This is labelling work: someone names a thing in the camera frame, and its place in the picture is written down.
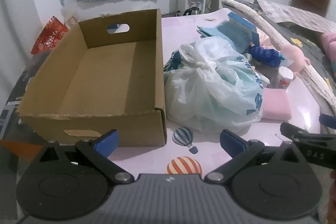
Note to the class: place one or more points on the pink pillow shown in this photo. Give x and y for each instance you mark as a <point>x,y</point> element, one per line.
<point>329,43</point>

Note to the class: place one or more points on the white plastic bag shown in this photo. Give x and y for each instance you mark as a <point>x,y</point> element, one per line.
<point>210,87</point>

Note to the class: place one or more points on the blue tissue pack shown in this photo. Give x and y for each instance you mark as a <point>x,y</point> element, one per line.
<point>265,54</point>

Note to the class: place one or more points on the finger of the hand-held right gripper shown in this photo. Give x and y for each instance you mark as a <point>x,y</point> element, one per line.
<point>288,130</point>
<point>328,120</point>

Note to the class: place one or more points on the pink plush toy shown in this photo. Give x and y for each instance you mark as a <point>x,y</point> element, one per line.
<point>294,56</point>

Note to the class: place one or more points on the white yogurt cup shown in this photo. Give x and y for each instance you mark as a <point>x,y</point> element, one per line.
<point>283,77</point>

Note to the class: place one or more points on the red printed bag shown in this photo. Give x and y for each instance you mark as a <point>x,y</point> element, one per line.
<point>48,35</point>

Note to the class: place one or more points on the small blue paper carton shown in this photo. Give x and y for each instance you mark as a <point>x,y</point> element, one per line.
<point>244,23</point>

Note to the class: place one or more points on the white water dispenser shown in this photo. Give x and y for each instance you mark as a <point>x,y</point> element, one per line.
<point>190,1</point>

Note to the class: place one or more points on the black electric kettle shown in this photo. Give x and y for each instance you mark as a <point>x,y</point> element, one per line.
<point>191,11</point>

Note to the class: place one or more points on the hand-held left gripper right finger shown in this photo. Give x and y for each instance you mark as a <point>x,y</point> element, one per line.
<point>231,142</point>

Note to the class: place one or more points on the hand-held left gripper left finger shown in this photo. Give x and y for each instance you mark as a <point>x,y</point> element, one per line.
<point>107,142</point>

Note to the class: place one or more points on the brown cardboard box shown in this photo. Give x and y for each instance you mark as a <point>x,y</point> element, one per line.
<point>105,77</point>

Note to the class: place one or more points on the pink sponge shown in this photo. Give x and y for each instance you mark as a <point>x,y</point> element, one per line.
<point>277,104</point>

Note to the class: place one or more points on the patterned paper sheet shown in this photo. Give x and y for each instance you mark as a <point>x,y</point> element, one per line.
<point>288,12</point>

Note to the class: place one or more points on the blue quilted towel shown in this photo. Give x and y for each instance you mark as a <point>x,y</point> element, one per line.
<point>231,32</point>

